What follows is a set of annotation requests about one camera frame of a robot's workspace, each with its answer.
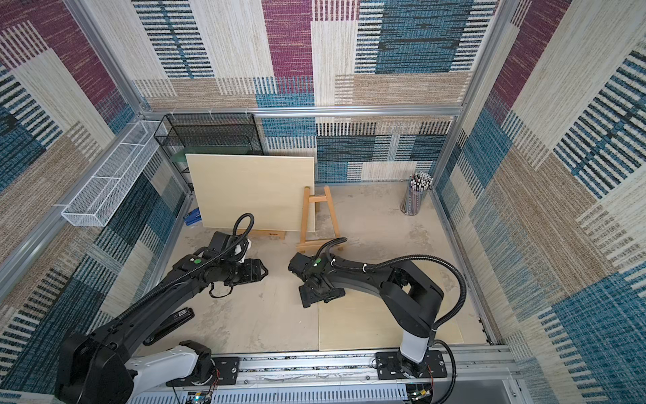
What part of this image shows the green board on shelf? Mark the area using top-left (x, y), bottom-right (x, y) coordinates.
top-left (171, 151), bottom-right (188, 164)

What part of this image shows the black wire mesh shelf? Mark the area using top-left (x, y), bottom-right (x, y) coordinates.
top-left (153, 113), bottom-right (266, 178)

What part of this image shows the black handheld device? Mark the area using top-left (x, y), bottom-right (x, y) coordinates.
top-left (143, 307), bottom-right (195, 346)

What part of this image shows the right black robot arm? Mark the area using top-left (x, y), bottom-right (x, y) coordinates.
top-left (288, 254), bottom-right (444, 365)

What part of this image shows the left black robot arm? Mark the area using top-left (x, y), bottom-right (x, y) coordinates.
top-left (55, 232), bottom-right (268, 403)

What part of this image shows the white wire mesh basket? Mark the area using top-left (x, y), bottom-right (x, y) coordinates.
top-left (62, 121), bottom-right (158, 227)

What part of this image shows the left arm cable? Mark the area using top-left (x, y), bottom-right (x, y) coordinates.
top-left (115, 212), bottom-right (256, 322)

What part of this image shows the clear jar of pencils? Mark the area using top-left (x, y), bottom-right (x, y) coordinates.
top-left (400, 173), bottom-right (433, 215)

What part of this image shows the plywood board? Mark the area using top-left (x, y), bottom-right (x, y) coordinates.
top-left (187, 154), bottom-right (315, 232)
top-left (317, 287), bottom-right (464, 352)

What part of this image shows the wooden tabletop easel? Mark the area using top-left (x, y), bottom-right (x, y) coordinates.
top-left (247, 230), bottom-right (287, 240)
top-left (295, 185), bottom-right (347, 254)

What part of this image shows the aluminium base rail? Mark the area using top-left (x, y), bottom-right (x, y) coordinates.
top-left (85, 345), bottom-right (521, 404)

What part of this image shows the blue box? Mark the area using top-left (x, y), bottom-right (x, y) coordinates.
top-left (183, 208), bottom-right (202, 227)

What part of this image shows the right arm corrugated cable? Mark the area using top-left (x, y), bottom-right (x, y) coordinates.
top-left (315, 236), bottom-right (469, 404)

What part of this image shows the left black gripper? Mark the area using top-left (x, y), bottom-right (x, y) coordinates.
top-left (220, 258), bottom-right (271, 286)

